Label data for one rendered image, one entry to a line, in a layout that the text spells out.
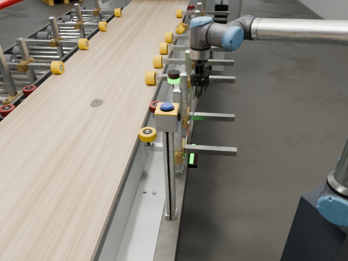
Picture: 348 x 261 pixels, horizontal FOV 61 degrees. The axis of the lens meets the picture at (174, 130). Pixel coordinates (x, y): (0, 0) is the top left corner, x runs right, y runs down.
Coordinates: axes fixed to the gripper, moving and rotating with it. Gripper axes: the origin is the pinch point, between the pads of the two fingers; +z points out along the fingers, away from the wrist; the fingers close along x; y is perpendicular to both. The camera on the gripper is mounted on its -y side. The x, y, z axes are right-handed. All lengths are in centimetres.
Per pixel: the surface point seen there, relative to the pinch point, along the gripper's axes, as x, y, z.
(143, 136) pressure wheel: -23.8, 21.7, 10.3
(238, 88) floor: 38, -208, 101
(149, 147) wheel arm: -21.9, 19.7, 18.4
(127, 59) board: -55, -69, 11
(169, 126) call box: -7, 51, -17
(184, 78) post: -7.4, -1.3, -8.2
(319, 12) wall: 211, -530, 88
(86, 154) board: -45, 36, 11
